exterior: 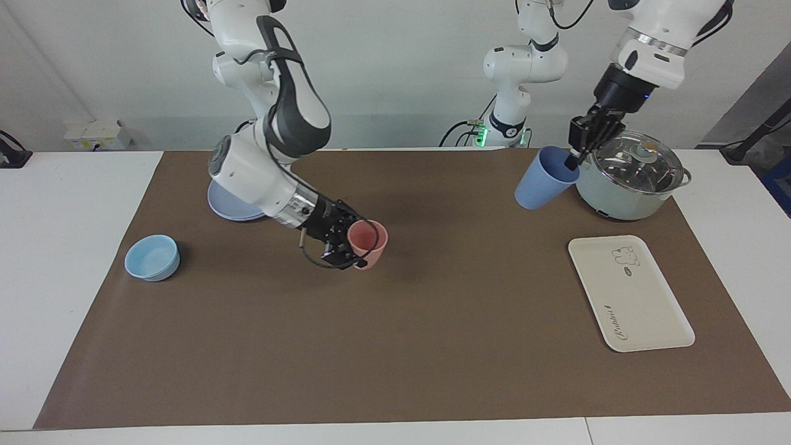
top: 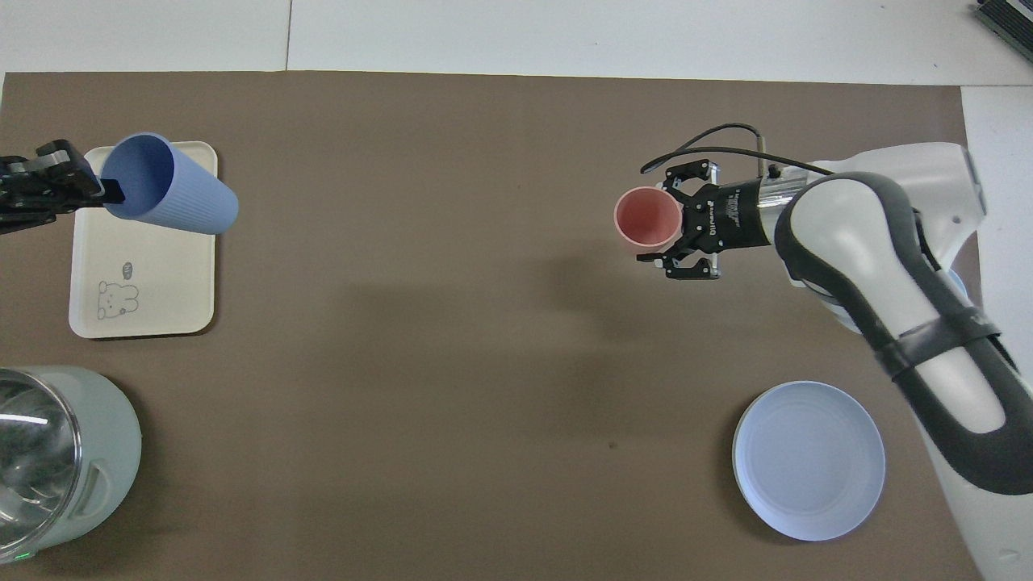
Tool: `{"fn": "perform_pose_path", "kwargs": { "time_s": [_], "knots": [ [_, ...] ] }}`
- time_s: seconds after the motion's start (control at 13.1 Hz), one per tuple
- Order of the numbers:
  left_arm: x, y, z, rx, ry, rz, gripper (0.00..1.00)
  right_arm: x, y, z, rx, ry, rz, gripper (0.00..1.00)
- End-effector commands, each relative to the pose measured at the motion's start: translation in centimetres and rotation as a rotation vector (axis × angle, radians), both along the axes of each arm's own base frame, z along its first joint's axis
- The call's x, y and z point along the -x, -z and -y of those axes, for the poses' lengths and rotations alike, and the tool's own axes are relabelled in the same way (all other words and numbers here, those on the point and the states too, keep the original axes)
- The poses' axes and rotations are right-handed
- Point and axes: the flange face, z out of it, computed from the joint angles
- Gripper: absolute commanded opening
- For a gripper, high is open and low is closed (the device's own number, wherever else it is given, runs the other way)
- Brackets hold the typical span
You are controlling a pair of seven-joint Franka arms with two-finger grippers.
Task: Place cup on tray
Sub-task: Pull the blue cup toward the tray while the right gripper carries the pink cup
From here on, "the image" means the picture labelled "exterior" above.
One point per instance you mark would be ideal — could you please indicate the pale green cooking pot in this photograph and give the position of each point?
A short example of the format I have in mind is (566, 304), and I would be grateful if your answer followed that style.
(609, 201)

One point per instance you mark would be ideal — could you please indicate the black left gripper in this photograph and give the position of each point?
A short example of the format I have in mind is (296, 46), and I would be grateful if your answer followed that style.
(621, 93)

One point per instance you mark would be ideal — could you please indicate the light blue bowl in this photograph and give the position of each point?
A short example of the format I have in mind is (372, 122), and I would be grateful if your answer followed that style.
(151, 259)

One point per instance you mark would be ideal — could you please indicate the white power strip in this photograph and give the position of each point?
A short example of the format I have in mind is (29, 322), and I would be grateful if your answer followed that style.
(96, 133)

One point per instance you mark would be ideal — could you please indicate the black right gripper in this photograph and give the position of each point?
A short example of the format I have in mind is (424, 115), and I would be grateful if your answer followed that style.
(321, 219)

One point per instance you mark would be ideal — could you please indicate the pink plastic cup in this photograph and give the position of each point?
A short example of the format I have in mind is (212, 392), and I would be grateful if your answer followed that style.
(368, 241)

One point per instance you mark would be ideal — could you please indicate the cream rectangular tray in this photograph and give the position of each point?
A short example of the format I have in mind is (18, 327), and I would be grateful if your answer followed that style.
(630, 296)

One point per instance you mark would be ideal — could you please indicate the blue crate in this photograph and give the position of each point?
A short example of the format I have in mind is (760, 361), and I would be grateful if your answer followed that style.
(780, 185)

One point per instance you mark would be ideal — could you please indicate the blue round plate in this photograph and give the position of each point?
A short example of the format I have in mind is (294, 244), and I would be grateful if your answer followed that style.
(228, 209)

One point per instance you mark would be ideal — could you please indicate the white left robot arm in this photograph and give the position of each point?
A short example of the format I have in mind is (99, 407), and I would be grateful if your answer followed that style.
(525, 65)

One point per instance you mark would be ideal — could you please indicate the glass pot lid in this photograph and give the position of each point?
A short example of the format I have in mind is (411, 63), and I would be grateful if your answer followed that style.
(636, 167)

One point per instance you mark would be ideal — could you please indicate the brown table mat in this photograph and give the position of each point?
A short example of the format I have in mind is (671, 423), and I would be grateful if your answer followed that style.
(432, 321)

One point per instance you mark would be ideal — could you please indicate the black clamp mount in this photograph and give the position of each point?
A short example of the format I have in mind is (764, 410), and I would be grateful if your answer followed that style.
(12, 154)

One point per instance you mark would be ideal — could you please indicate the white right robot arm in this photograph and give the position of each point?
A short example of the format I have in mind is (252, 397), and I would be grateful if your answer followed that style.
(253, 173)

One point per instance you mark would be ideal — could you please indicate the blue plastic cup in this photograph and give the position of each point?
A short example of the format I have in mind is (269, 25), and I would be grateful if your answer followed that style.
(537, 185)

